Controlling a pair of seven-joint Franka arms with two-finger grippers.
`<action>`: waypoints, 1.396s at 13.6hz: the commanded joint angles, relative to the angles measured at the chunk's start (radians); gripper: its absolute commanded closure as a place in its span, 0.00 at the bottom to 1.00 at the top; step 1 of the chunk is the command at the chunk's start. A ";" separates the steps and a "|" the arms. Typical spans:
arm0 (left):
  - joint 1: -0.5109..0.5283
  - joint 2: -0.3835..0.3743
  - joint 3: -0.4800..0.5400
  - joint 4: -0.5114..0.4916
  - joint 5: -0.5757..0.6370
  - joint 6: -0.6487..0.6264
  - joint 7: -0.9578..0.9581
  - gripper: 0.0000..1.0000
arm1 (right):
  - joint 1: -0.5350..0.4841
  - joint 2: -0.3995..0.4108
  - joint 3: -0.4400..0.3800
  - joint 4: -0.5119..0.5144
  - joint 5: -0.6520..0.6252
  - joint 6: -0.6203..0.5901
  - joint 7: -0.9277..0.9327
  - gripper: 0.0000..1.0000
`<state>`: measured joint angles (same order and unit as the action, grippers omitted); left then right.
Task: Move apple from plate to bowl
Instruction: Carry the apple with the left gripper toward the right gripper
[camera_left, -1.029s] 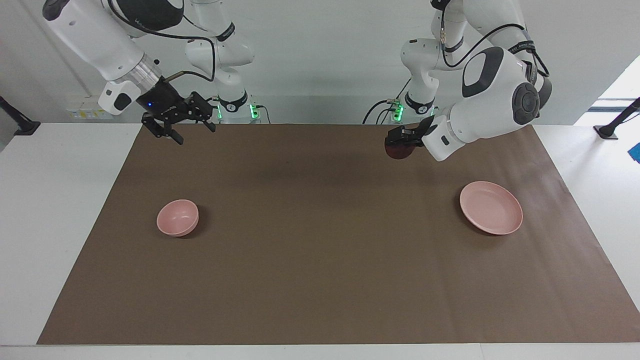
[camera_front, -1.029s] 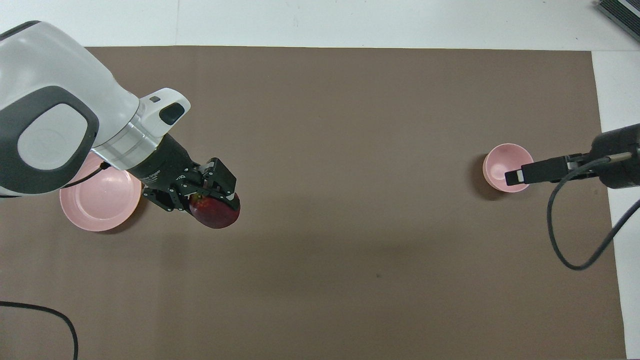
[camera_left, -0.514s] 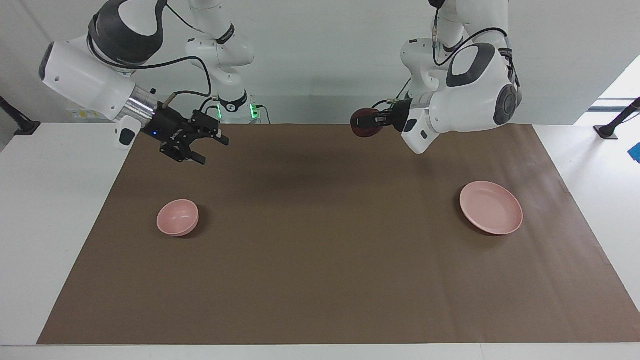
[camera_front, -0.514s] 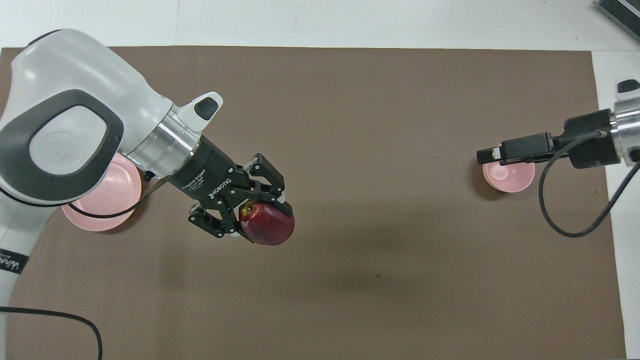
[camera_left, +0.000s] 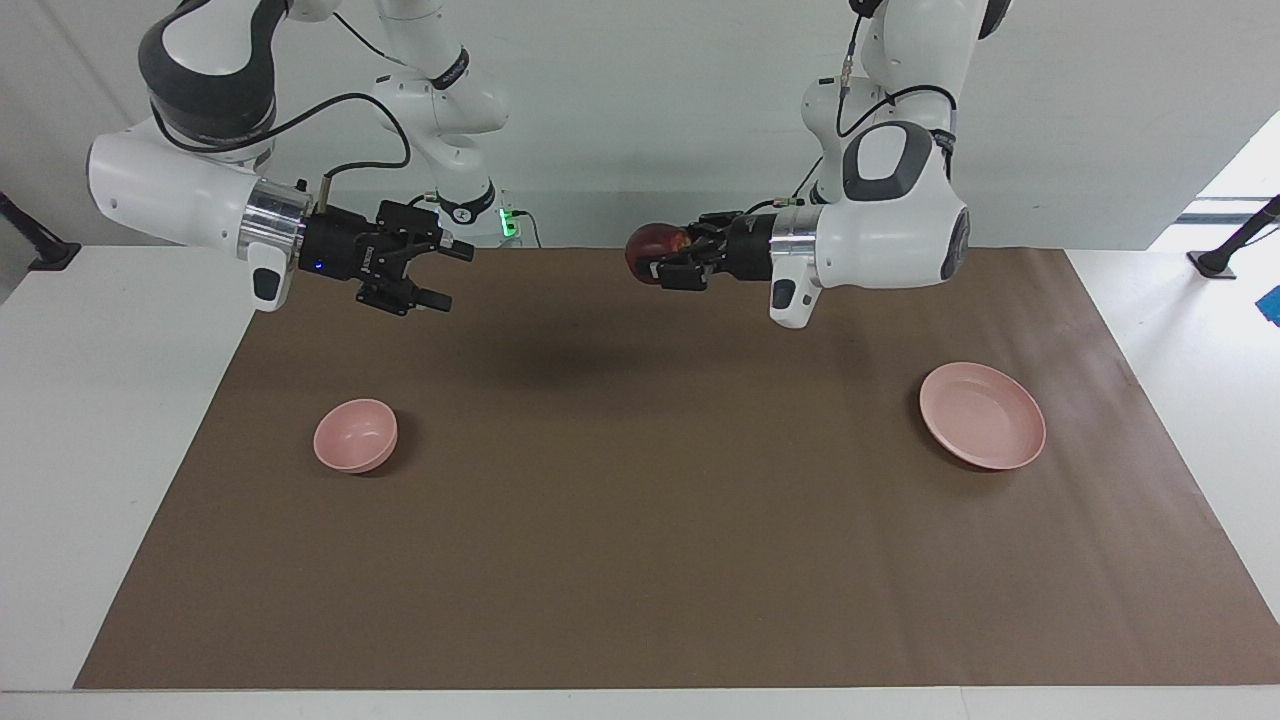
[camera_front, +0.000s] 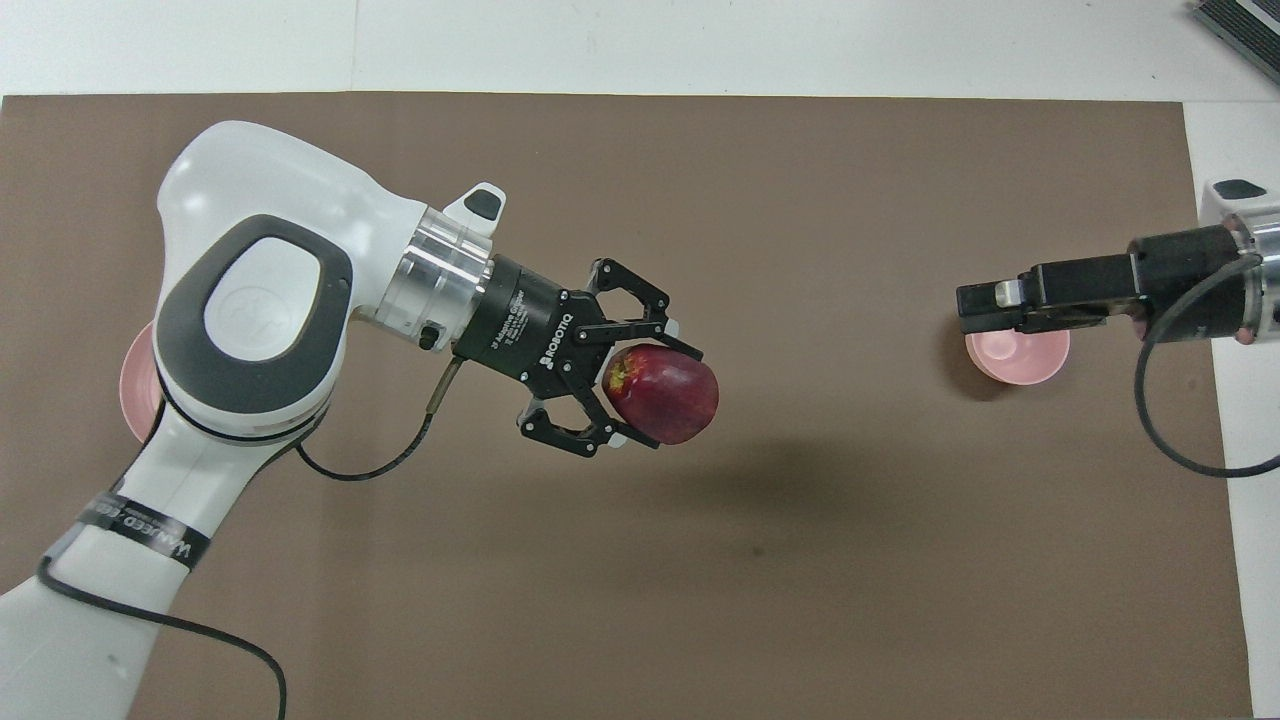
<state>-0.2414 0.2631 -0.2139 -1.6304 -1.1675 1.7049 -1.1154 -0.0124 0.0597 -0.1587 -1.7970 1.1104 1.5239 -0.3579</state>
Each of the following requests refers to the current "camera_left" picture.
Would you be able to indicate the pink bowl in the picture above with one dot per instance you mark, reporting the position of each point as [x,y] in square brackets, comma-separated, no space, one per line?
[352,438]

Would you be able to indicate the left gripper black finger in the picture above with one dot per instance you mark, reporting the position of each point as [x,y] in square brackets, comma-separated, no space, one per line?
[695,273]
[715,228]

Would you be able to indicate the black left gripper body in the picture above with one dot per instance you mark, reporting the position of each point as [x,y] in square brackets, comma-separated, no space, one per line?
[748,250]

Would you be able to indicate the pink plate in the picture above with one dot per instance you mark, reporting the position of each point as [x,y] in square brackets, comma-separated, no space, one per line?
[982,415]

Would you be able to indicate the black clamp stand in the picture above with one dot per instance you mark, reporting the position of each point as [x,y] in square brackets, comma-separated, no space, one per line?
[1215,265]
[50,257]

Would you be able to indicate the brown table mat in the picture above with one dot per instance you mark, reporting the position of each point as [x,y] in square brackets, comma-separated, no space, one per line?
[650,500]

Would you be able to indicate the dark red apple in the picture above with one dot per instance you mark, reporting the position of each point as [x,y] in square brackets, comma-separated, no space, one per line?
[650,245]

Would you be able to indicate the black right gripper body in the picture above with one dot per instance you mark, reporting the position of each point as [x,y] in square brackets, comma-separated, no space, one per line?
[335,248]

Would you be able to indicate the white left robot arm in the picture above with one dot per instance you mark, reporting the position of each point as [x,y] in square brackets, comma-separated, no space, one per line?
[890,230]

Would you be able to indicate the blue object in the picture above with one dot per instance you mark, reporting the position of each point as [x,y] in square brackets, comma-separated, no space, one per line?
[1272,305]

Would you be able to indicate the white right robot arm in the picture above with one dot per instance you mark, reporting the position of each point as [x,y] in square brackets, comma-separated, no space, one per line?
[170,190]

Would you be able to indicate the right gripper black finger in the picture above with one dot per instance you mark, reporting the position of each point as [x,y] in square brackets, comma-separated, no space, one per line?
[395,295]
[415,225]

